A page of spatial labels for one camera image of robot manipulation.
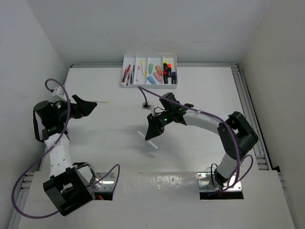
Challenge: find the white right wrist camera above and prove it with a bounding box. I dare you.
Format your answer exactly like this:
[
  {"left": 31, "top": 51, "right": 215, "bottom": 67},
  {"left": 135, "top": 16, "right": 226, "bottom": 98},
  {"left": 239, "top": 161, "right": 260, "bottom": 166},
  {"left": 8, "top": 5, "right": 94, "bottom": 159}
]
[{"left": 142, "top": 102, "right": 155, "bottom": 111}]

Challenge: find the yellow cap black highlighter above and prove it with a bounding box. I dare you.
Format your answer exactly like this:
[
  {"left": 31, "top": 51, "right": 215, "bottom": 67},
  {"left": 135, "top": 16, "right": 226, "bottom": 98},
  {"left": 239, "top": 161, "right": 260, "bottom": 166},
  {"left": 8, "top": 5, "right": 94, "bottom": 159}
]
[{"left": 163, "top": 61, "right": 167, "bottom": 71}]

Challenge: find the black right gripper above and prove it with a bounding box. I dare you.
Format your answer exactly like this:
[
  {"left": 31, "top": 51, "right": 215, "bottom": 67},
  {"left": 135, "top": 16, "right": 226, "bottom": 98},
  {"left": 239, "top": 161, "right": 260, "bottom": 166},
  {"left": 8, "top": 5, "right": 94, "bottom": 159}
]
[{"left": 145, "top": 110, "right": 173, "bottom": 140}]

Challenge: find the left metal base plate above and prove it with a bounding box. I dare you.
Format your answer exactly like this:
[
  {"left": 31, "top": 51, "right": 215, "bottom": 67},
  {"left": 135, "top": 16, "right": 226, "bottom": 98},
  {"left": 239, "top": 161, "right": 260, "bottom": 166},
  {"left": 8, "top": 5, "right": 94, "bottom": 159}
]
[{"left": 90, "top": 172, "right": 116, "bottom": 192}]

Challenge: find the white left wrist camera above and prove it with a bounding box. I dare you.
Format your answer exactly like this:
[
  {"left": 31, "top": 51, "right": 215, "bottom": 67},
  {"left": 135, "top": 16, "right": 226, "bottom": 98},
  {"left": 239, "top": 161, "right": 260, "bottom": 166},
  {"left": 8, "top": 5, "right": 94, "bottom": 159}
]
[{"left": 51, "top": 86, "right": 67, "bottom": 102}]

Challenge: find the orange eraser case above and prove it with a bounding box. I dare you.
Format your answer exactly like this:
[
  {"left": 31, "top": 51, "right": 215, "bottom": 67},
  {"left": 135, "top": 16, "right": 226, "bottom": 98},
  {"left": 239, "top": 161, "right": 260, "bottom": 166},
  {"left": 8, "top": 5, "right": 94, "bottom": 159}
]
[{"left": 155, "top": 65, "right": 163, "bottom": 76}]

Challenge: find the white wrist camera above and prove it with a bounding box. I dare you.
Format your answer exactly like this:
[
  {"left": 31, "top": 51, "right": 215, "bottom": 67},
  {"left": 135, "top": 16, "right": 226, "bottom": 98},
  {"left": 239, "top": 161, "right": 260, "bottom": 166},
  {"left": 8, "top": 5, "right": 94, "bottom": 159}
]
[
  {"left": 51, "top": 86, "right": 67, "bottom": 102},
  {"left": 142, "top": 102, "right": 155, "bottom": 111}
]

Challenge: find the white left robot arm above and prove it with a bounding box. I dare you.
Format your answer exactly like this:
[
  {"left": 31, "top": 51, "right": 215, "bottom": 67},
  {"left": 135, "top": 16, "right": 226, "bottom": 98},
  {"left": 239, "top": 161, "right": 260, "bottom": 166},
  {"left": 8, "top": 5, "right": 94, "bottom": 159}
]
[{"left": 33, "top": 95, "right": 97, "bottom": 216}]

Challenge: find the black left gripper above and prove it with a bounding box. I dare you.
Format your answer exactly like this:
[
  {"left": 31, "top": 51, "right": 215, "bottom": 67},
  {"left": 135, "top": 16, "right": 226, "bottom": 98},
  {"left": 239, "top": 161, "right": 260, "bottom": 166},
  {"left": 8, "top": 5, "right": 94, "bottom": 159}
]
[{"left": 55, "top": 95, "right": 97, "bottom": 123}]

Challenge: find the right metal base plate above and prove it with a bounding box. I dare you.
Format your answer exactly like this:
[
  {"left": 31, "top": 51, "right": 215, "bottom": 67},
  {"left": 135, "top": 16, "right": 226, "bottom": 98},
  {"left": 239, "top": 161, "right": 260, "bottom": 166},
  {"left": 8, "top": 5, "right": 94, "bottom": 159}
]
[{"left": 197, "top": 172, "right": 242, "bottom": 192}]

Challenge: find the orange cap highlighter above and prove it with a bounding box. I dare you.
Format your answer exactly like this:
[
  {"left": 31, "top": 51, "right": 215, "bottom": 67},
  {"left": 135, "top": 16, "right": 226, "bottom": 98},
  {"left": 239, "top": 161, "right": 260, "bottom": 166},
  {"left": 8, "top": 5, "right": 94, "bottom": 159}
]
[{"left": 167, "top": 63, "right": 172, "bottom": 76}]

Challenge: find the pink cap black highlighter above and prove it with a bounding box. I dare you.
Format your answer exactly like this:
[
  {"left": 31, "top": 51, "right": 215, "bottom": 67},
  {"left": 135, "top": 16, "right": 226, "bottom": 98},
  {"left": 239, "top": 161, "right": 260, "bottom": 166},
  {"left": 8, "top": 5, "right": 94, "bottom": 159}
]
[{"left": 163, "top": 70, "right": 168, "bottom": 84}]

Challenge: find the metal base plate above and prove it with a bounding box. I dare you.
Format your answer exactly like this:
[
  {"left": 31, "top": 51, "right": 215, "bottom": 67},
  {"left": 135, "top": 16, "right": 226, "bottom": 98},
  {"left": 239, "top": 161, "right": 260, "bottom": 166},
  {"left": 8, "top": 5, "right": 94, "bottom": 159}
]
[
  {"left": 197, "top": 172, "right": 242, "bottom": 192},
  {"left": 90, "top": 172, "right": 116, "bottom": 192}
]

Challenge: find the white divided organizer tray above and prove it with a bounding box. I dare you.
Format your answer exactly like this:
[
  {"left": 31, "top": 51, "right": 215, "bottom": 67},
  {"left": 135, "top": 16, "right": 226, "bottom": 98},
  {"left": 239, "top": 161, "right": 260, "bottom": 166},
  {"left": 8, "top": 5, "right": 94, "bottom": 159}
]
[{"left": 120, "top": 53, "right": 178, "bottom": 89}]

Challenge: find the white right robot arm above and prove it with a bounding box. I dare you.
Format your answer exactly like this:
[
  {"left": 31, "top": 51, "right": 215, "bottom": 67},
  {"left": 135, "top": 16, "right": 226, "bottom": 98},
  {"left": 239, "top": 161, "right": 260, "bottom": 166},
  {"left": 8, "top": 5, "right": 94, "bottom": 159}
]
[{"left": 145, "top": 92, "right": 258, "bottom": 187}]

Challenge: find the blue eraser case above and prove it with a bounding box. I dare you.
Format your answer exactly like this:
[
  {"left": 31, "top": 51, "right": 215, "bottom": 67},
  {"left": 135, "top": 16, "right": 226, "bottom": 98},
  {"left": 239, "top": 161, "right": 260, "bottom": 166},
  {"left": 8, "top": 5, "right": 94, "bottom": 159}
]
[{"left": 147, "top": 76, "right": 156, "bottom": 84}]

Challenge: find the green eraser case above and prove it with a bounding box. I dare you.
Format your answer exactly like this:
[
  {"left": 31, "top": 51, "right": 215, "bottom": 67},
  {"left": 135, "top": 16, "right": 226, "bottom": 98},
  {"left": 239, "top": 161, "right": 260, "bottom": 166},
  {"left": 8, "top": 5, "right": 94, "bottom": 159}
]
[{"left": 148, "top": 63, "right": 153, "bottom": 74}]

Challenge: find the purple cap black highlighter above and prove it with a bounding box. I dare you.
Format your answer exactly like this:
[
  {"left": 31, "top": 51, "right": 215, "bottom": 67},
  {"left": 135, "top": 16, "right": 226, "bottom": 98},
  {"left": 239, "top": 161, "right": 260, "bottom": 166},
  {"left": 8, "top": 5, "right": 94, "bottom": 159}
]
[{"left": 171, "top": 72, "right": 177, "bottom": 84}]

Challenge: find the white marker pen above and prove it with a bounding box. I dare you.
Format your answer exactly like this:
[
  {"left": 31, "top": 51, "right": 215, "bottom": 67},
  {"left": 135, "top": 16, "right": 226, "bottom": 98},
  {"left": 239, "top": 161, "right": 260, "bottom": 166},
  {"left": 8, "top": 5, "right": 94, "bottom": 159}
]
[{"left": 137, "top": 131, "right": 158, "bottom": 149}]

